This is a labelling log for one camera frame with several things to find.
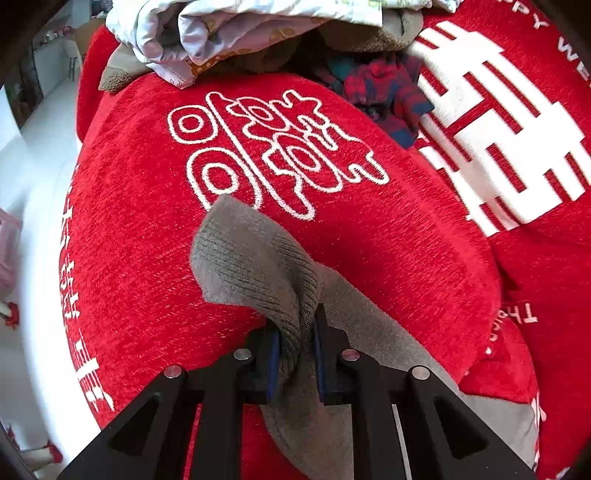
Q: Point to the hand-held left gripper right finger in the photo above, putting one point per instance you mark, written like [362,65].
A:
[321,364]

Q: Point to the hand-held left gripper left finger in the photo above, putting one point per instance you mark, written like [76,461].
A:
[273,364]

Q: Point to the grey knit garment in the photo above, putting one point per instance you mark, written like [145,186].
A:
[249,258]

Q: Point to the red printed sofa cover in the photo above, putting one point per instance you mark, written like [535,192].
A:
[378,230]

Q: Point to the red and white slipper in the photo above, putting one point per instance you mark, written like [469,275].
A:
[8,314]
[44,454]

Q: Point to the red plaid shirt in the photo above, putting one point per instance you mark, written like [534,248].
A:
[388,87]

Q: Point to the pink cloth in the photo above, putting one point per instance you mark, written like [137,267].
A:
[8,249]

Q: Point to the brown fleece garment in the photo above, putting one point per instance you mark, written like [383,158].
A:
[122,69]

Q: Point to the white patterned garment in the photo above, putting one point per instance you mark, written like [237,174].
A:
[217,32]

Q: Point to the cardboard box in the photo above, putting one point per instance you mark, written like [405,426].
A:
[87,34]

